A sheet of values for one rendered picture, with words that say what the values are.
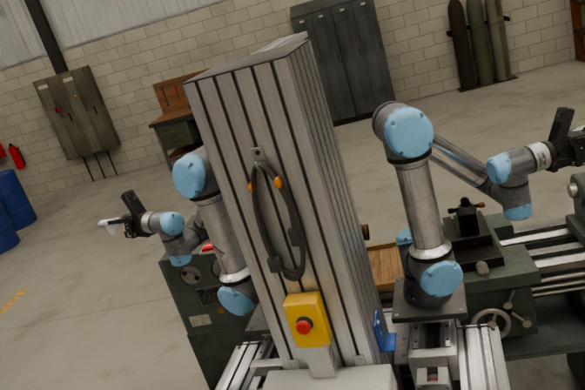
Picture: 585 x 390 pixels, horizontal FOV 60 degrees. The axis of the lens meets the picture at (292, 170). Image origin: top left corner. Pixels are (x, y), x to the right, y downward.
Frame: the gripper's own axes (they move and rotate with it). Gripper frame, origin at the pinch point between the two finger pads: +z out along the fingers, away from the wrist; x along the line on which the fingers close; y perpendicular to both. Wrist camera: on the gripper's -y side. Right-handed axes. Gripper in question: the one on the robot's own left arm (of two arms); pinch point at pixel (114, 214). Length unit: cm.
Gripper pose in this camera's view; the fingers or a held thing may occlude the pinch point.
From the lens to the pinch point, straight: 201.7
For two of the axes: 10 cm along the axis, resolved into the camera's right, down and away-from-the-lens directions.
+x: 5.9, -2.9, 7.6
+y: 2.0, 9.6, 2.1
